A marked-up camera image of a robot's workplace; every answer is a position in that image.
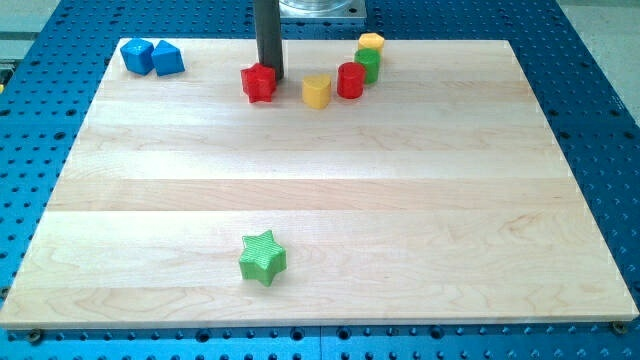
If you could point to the green cylinder block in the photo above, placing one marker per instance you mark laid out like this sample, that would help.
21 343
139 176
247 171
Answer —
370 59

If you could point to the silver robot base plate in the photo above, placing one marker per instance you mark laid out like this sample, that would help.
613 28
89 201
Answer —
323 9

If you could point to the blue triangular block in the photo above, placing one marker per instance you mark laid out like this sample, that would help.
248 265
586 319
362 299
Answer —
167 59

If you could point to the red cylinder block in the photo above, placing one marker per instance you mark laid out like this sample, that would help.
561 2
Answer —
351 77

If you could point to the blue perforated metal table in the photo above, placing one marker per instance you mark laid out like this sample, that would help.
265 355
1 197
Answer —
51 90

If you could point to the light wooden board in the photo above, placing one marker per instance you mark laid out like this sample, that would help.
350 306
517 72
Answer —
441 195

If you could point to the yellow hexagon block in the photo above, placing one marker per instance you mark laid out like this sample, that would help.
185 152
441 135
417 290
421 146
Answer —
372 41

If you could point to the green star block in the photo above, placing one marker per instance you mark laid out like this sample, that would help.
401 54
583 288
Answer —
262 258

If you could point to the red star block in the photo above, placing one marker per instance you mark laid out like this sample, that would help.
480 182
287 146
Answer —
258 83

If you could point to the blue cube block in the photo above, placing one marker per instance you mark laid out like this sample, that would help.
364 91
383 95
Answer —
137 56

